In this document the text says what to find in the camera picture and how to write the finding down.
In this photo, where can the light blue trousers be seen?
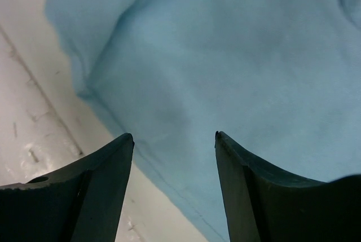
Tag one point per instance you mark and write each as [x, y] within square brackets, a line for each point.
[281, 77]

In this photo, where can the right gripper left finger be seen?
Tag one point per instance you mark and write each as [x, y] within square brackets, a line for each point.
[78, 202]

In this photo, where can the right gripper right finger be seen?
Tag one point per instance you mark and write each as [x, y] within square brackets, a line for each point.
[263, 202]

